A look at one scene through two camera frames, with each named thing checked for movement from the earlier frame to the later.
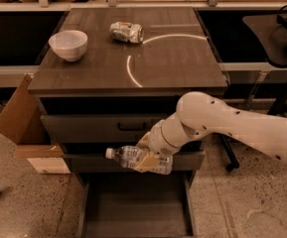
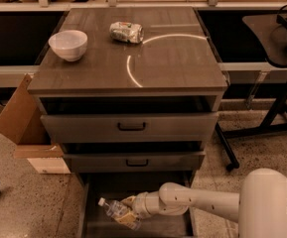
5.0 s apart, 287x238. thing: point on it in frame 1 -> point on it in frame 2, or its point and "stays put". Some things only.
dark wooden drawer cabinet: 107,78 stays put
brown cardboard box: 23,122 stays put
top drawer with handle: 97,128 stays put
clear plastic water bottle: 129,156 -> 114,207
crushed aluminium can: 127,32 stays put
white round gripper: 155,140 -> 139,204
